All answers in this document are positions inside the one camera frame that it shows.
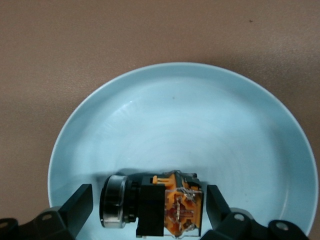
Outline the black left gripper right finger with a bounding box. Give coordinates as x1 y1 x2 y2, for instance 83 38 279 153
199 184 311 240

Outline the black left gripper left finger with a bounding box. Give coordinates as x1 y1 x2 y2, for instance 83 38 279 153
0 183 93 240

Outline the black orange push-button switch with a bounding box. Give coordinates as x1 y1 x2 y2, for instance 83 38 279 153
99 169 205 238

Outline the light blue round plate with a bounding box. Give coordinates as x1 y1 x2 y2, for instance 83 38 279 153
48 61 315 240

